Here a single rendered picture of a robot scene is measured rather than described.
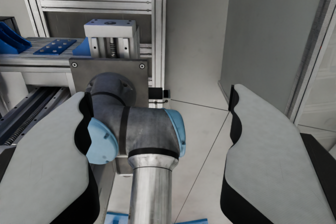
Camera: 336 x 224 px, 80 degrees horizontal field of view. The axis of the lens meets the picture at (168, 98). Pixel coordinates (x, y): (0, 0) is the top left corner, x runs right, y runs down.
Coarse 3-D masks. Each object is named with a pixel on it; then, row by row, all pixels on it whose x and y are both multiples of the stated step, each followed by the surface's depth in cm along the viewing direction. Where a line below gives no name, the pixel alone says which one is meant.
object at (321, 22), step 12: (324, 0) 56; (324, 12) 56; (312, 24) 61; (324, 24) 57; (312, 36) 61; (312, 48) 61; (312, 60) 63; (300, 72) 67; (300, 84) 68; (300, 96) 70; (288, 108) 75
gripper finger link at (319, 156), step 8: (304, 136) 7; (312, 136) 7; (304, 144) 7; (312, 144) 7; (320, 144) 7; (312, 152) 7; (320, 152) 7; (328, 152) 7; (312, 160) 6; (320, 160) 6; (328, 160) 6; (320, 168) 6; (328, 168) 6; (320, 176) 6; (328, 176) 6; (328, 184) 6; (328, 192) 5; (328, 200) 5
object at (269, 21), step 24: (240, 0) 118; (264, 0) 90; (288, 0) 73; (312, 0) 61; (240, 24) 120; (264, 24) 91; (288, 24) 73; (240, 48) 121; (264, 48) 92; (288, 48) 74; (240, 72) 123; (264, 72) 93; (288, 72) 75; (264, 96) 94; (288, 96) 76
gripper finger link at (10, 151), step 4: (8, 148) 7; (12, 148) 7; (4, 152) 7; (8, 152) 7; (12, 152) 7; (0, 156) 7; (4, 156) 7; (8, 156) 7; (0, 160) 7; (4, 160) 7; (8, 160) 7; (0, 164) 7; (4, 164) 7; (0, 168) 7; (4, 168) 7; (0, 172) 6; (4, 172) 7; (0, 176) 6; (0, 180) 6
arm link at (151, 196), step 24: (144, 120) 45; (168, 120) 45; (144, 144) 42; (168, 144) 43; (144, 168) 41; (168, 168) 43; (144, 192) 39; (168, 192) 40; (144, 216) 36; (168, 216) 38
